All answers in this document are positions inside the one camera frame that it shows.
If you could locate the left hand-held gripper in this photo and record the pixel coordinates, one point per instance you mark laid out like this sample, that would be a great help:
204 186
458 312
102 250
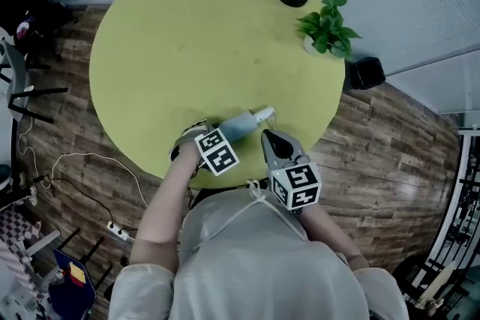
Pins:
217 153

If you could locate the grey chair black legs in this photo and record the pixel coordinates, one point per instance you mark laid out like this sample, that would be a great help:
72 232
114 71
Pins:
18 75

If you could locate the black metal rack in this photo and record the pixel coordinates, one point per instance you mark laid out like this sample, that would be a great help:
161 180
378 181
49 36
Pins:
461 206

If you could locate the green potted plant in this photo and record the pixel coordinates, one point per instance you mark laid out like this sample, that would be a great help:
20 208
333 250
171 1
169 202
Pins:
330 30

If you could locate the round green table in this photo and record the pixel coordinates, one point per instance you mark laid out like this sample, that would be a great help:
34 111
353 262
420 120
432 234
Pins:
195 48

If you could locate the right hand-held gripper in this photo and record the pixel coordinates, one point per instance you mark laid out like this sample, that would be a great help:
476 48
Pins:
296 183

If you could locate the yellow and red card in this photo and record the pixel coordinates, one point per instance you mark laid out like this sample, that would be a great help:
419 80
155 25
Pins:
77 273

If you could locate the pale wooden plank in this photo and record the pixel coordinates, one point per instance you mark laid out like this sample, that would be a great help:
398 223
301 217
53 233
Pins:
438 285

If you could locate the person's white garment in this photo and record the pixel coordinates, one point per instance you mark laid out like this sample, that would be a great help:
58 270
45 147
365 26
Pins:
262 266

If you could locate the light blue umbrella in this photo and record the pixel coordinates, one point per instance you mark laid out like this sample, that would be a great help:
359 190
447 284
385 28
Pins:
240 123

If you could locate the checkered cloth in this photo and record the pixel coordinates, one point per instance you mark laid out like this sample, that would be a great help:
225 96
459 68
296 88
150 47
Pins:
15 236

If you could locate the person's left forearm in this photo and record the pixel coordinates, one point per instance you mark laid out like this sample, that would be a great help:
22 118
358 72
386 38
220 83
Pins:
157 221

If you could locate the black trash bin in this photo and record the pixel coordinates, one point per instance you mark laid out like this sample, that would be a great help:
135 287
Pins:
365 73

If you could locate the blue seat chair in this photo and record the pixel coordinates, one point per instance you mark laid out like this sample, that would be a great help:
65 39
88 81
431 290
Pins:
73 296

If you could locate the black office chair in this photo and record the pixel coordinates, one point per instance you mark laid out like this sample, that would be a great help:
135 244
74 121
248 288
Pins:
22 0

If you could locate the person's right forearm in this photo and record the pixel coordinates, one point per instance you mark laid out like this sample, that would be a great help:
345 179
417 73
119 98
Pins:
330 232

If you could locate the white power strip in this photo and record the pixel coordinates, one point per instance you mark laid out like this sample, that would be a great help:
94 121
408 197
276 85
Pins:
117 231

